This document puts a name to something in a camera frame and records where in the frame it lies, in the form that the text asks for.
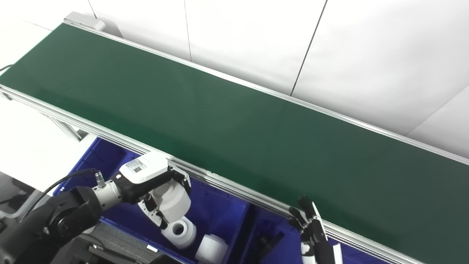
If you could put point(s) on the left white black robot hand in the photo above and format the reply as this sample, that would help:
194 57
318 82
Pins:
143 172

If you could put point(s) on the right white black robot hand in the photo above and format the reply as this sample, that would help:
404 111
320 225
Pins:
315 238

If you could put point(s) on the white faceted plastic part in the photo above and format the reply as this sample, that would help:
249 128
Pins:
174 201

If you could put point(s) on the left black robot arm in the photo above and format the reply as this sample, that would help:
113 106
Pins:
62 216

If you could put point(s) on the blue bin with black parts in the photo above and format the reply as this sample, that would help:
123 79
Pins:
285 249

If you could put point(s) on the long black plastic part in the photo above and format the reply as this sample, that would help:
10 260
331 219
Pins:
265 247

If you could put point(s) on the white part with hole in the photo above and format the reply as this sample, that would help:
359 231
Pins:
183 234

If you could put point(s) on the blue bin with white parts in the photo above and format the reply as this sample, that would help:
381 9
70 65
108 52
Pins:
216 212

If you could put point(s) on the aluminium conveyor leg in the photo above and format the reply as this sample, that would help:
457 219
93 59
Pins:
66 128

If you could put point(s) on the white cylinder part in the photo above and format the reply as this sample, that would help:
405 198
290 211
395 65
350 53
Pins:
211 249

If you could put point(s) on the grey conveyor motor box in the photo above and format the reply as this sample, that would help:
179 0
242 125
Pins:
86 20

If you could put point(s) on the dark robot torso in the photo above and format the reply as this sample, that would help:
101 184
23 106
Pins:
117 245

